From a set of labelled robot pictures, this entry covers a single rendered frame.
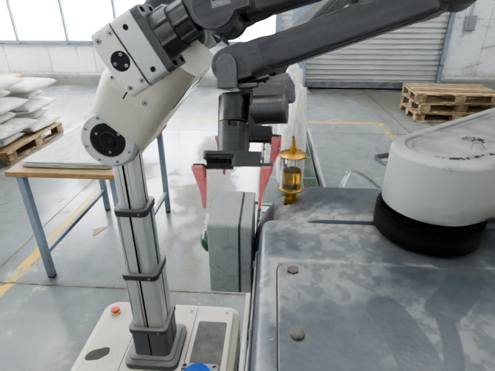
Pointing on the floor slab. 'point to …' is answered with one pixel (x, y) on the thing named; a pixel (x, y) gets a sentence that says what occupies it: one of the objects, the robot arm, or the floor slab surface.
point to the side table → (21, 173)
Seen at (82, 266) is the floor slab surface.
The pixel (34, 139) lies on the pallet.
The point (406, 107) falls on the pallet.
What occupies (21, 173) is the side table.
